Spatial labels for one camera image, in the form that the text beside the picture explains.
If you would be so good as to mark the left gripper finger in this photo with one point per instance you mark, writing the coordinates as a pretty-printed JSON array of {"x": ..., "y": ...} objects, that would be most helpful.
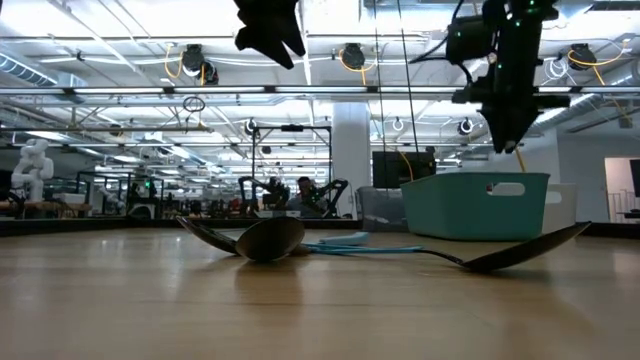
[
  {"x": 296, "y": 30},
  {"x": 265, "y": 30}
]

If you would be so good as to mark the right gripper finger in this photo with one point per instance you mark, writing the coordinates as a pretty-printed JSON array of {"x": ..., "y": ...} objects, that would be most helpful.
[
  {"x": 497, "y": 125},
  {"x": 522, "y": 122}
]

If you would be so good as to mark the black background robot arm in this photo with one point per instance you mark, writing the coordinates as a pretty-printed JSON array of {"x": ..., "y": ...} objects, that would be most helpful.
[
  {"x": 272, "y": 190},
  {"x": 337, "y": 185}
]

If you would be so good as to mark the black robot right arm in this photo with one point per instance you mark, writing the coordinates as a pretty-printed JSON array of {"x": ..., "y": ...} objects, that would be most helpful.
[{"x": 520, "y": 35}]

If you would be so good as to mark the small black ceiling reel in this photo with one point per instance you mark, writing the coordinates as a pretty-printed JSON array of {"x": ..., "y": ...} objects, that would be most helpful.
[
  {"x": 250, "y": 127},
  {"x": 465, "y": 126}
]

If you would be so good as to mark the teal plastic bin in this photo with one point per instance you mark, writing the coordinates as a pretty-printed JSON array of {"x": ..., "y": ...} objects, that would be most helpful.
[{"x": 450, "y": 210}]

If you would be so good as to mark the black monitor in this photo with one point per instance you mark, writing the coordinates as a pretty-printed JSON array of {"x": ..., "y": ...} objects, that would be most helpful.
[{"x": 395, "y": 170}]

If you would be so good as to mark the white building column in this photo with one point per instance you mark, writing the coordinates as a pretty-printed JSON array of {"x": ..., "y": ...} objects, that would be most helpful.
[{"x": 350, "y": 150}]

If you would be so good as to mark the grey translucent plastic bin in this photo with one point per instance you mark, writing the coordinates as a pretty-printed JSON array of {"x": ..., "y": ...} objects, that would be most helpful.
[{"x": 382, "y": 207}]

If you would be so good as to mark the white humanoid robot figure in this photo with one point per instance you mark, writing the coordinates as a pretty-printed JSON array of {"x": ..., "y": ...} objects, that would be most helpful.
[{"x": 32, "y": 167}]

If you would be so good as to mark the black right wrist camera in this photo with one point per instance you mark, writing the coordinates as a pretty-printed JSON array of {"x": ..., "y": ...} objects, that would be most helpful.
[{"x": 470, "y": 40}]

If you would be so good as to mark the silver ventilation duct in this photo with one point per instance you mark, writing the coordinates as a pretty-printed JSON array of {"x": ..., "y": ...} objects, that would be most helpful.
[
  {"x": 590, "y": 100},
  {"x": 25, "y": 72}
]

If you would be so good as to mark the black metal rig frame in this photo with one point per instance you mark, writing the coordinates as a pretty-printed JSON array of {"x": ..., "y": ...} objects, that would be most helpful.
[{"x": 292, "y": 128}]

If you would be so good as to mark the black wall screen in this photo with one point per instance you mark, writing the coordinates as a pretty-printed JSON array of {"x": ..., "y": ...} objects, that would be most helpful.
[{"x": 636, "y": 177}]

